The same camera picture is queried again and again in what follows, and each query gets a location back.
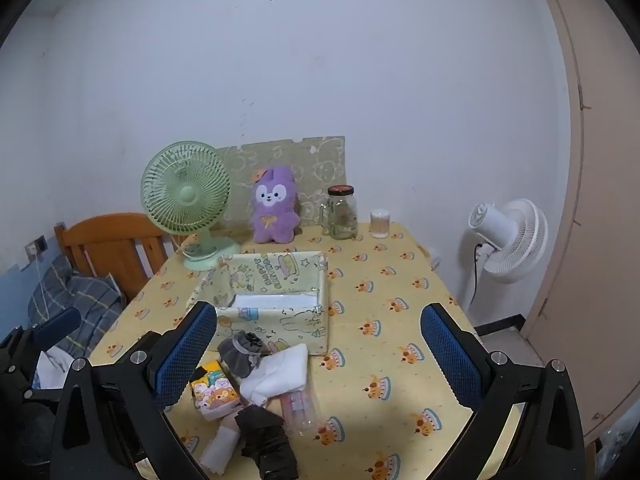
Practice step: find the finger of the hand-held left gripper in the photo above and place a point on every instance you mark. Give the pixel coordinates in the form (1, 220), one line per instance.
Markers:
(12, 347)
(56, 326)

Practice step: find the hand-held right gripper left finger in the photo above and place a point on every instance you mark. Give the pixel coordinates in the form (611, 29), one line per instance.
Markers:
(184, 355)

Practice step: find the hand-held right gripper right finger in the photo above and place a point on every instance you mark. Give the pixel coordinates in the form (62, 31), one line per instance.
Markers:
(450, 360)

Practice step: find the pink cartoon tissue packet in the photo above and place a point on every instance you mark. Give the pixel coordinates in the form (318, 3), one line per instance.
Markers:
(215, 400)

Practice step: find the grey fabric pouch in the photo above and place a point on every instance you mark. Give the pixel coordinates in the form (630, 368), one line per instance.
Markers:
(242, 355)

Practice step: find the white tissue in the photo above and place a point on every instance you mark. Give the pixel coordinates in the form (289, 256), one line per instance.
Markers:
(280, 372)

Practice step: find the white sock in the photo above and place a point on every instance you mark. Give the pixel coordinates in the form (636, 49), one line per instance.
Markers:
(220, 447)

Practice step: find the black cloth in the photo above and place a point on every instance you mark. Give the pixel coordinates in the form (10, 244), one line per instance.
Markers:
(265, 435)

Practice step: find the cartoon print fabric storage box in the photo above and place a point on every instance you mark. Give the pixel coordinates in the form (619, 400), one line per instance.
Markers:
(295, 320)

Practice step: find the clear pink plastic bag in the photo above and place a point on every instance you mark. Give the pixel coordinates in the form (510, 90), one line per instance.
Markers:
(302, 415)

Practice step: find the grey plaid bedding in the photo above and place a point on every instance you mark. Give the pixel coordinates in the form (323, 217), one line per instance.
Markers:
(85, 300)

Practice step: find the white cloth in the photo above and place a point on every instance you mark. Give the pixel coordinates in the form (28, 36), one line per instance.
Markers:
(52, 367)

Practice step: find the wooden headboard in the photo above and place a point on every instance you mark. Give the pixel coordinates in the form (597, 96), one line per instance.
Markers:
(107, 245)

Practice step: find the white floor fan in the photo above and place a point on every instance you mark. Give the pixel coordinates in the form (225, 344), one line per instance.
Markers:
(515, 240)

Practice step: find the cotton swab container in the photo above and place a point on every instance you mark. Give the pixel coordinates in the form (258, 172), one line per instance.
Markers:
(379, 224)

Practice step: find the green desk fan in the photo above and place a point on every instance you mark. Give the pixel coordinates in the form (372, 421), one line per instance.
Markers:
(185, 192)

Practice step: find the purple plush toy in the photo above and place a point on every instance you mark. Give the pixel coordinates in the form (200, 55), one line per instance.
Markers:
(274, 205)

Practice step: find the glass jar with lid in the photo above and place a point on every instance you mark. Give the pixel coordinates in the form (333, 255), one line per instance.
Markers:
(342, 215)

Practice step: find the beige door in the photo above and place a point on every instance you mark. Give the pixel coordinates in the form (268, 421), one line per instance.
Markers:
(600, 185)

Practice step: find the green patterned board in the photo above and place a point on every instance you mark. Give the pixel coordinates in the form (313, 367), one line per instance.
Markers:
(320, 165)

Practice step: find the wall socket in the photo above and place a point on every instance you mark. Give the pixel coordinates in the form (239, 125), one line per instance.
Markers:
(36, 248)

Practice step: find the white wall outlet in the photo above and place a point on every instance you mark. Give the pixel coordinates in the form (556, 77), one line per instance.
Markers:
(436, 259)

